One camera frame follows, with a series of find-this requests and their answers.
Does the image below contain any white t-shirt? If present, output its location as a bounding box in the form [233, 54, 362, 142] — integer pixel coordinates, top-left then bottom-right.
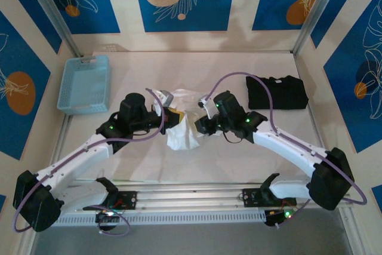
[152, 88, 224, 151]

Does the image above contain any folded black t-shirt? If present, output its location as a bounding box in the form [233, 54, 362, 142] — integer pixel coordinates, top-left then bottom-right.
[245, 75, 309, 111]

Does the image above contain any light blue plastic basket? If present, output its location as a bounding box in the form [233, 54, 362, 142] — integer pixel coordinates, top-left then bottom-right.
[56, 54, 113, 115]

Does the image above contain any black controller board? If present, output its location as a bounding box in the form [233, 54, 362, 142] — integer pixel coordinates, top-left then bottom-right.
[95, 209, 121, 232]
[264, 208, 296, 228]

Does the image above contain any thin black cable loop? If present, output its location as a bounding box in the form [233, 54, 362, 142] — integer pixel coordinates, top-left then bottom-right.
[223, 131, 241, 145]

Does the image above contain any white perforated bracket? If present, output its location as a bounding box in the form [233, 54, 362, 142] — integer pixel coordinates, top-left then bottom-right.
[103, 43, 128, 53]

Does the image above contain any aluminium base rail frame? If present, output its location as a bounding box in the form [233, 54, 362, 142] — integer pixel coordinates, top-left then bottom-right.
[25, 179, 355, 217]

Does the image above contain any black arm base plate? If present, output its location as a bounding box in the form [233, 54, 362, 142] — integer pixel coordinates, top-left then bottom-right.
[82, 189, 138, 211]
[242, 188, 298, 208]

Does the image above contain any white slotted cable duct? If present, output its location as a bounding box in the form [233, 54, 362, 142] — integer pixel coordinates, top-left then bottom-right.
[55, 210, 267, 226]

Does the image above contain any aluminium frame post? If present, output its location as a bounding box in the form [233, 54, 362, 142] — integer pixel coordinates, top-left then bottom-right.
[22, 0, 81, 59]
[292, 0, 344, 57]

